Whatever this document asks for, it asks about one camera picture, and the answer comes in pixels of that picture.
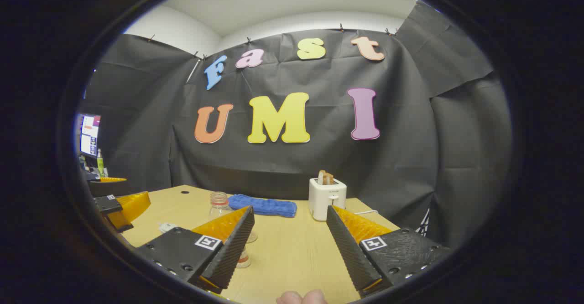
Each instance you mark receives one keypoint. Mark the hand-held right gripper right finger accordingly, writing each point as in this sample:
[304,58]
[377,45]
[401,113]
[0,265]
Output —
[349,249]

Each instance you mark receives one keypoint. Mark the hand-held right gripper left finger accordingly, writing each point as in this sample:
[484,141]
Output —
[230,249]

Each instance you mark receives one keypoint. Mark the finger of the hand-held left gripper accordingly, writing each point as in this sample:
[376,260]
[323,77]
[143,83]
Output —
[109,188]
[132,206]

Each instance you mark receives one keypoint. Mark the clear plastic water bottle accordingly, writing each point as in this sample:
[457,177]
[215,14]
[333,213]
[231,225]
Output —
[219,205]

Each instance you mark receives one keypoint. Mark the green drink bottle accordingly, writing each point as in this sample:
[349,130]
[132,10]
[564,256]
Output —
[100,162]

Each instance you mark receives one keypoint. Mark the white toaster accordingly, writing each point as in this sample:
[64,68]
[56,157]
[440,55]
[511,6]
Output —
[326,201]

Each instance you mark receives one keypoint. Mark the blue towel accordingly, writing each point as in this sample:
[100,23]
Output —
[264,206]

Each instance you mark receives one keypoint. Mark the computer monitor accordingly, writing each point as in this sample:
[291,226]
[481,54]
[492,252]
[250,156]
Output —
[90,135]

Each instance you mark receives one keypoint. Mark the toast slice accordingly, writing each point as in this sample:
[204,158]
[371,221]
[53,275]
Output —
[325,177]

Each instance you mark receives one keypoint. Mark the black backdrop cloth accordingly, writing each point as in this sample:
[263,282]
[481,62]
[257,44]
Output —
[319,167]

